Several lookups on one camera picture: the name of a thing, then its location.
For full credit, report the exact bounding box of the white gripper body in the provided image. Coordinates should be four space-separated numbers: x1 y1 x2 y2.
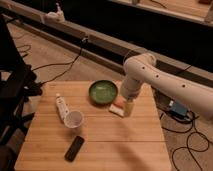
120 75 142 100

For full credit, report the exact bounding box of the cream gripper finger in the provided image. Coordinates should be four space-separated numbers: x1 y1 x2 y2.
124 100 134 117

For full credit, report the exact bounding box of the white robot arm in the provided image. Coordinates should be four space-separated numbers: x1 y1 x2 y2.
120 53 213 121

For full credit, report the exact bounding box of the white and orange block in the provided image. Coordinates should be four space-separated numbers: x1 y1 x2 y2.
109 96 124 117

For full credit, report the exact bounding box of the green bowl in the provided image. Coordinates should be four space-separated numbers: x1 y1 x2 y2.
88 80 118 105

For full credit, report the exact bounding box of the blue power box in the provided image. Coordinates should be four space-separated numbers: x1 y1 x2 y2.
169 100 188 118

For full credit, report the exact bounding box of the white plastic cup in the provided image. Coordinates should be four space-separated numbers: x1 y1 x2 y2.
64 111 84 129

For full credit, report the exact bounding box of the black remote control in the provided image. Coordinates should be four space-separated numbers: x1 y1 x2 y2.
65 136 84 162

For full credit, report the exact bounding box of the white tube bottle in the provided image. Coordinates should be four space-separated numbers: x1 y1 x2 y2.
56 93 69 120

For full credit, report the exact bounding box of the long wooden rail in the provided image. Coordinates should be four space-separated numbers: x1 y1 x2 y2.
0 0 213 87

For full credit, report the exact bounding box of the black cable on floor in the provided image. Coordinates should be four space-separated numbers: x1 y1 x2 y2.
16 36 89 84

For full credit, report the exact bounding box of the white object on rail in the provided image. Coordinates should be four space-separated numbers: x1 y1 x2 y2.
45 4 65 22

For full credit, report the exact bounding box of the black chair frame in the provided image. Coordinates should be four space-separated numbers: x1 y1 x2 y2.
0 13 42 171

